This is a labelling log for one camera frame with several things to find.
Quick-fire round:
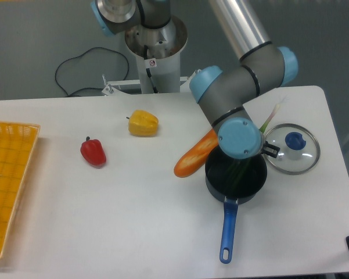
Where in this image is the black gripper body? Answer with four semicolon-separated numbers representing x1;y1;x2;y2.
261;141;280;158

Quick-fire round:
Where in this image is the green onion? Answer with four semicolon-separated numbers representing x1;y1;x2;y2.
225;97;286;194

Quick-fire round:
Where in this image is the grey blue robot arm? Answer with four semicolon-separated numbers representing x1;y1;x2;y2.
91;1;298;159

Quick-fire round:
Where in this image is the glass lid blue knob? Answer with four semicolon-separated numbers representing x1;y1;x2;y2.
265;123;321;175

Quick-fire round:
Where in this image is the orange baguette bread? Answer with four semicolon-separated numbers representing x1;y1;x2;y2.
174;129;218;178

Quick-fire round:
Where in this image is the yellow bell pepper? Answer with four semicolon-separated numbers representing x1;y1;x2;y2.
126;110;159;137

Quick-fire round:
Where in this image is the red bell pepper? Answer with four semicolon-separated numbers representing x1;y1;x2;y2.
80;137;107;167

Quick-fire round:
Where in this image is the yellow woven basket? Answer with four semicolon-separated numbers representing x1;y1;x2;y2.
0;121;41;259

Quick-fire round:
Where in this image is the dark pot blue handle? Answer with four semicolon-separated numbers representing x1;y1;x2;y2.
205;146;267;264

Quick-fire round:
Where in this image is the black cable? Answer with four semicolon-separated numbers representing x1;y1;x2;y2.
54;46;130;98

